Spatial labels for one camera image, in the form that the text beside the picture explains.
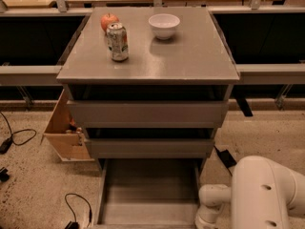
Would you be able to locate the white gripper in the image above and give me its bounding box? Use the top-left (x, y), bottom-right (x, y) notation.
top-left (194, 184), bottom-right (231, 229)

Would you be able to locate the grey bottom drawer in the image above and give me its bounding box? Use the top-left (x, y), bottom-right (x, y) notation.
top-left (92, 159), bottom-right (199, 229)

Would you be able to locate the grey drawer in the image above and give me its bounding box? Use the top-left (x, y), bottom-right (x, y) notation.
top-left (67, 100), bottom-right (228, 128)
top-left (85, 139), bottom-right (214, 158)
top-left (92, 159), bottom-right (199, 229)

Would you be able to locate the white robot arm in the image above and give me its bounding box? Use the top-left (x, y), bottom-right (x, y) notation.
top-left (194, 156), bottom-right (305, 229)

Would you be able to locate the grey middle drawer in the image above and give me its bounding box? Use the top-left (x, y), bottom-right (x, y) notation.
top-left (85, 139), bottom-right (214, 158)

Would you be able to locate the grey drawer cabinet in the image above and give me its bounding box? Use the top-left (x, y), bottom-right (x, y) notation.
top-left (56, 6), bottom-right (241, 174)

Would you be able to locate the grey top drawer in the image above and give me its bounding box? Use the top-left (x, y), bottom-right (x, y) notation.
top-left (67, 100), bottom-right (228, 128)

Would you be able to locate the black power adapter right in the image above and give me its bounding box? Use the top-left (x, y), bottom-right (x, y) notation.
top-left (215, 148), bottom-right (236, 175)

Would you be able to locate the cardboard box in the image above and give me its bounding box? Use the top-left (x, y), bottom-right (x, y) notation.
top-left (44, 92), bottom-right (92, 161)

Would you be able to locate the white ceramic bowl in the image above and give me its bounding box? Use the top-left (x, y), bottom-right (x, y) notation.
top-left (149, 13), bottom-right (180, 40)

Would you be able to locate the crumpled soda can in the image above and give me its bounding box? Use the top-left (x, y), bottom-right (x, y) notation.
top-left (107, 22), bottom-right (129, 62)

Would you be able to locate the red apple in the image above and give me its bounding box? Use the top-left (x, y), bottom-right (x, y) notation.
top-left (100, 13), bottom-right (119, 31)

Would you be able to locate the black plug left edge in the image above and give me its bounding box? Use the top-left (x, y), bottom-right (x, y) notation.
top-left (0, 167), bottom-right (10, 182)

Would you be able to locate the grey metal rail frame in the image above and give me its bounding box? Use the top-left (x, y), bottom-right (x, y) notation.
top-left (0, 0), bottom-right (305, 117)

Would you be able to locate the black cable bottom left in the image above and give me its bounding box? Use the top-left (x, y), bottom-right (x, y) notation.
top-left (64, 193), bottom-right (93, 229)

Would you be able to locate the black cable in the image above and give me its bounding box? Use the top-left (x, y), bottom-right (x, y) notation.
top-left (64, 193), bottom-right (93, 229)
top-left (0, 112), bottom-right (38, 155)

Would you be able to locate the black cable far left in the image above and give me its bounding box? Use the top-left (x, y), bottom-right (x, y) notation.
top-left (0, 112), bottom-right (38, 155)

